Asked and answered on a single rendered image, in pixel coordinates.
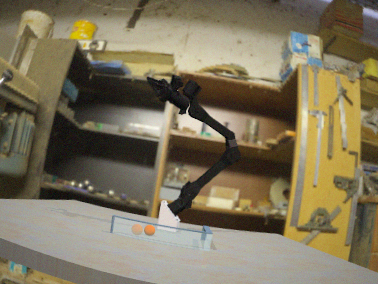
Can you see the low clear plastic wall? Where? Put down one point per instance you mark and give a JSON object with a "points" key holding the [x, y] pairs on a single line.
{"points": [[159, 234]]}

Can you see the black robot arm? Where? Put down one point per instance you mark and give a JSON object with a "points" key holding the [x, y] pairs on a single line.
{"points": [[189, 191]]}

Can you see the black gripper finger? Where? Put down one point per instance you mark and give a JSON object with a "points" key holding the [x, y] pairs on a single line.
{"points": [[157, 81], [158, 89]]}

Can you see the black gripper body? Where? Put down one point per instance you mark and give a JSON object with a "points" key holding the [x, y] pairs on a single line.
{"points": [[168, 94]]}

